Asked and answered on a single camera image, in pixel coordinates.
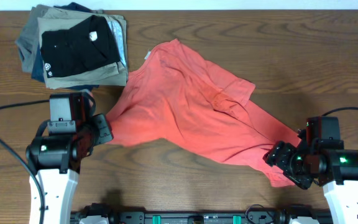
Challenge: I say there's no red soccer t-shirt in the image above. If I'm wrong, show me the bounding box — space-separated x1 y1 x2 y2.
107 39 300 187

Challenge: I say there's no grey folded garment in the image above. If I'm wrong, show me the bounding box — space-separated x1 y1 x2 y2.
15 4 50 73

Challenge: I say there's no black folded polo shirt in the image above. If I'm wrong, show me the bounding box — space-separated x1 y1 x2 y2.
40 16 120 78

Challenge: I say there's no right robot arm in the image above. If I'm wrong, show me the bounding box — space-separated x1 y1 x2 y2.
263 139 358 223

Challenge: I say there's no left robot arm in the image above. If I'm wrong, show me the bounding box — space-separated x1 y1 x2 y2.
26 114 113 223

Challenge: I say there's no navy folded garment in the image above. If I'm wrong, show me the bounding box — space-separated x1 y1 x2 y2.
31 2 99 91

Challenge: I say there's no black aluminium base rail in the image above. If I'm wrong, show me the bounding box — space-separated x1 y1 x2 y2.
69 203 334 224

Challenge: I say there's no light blue folded garment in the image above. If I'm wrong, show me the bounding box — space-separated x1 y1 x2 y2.
108 16 127 68

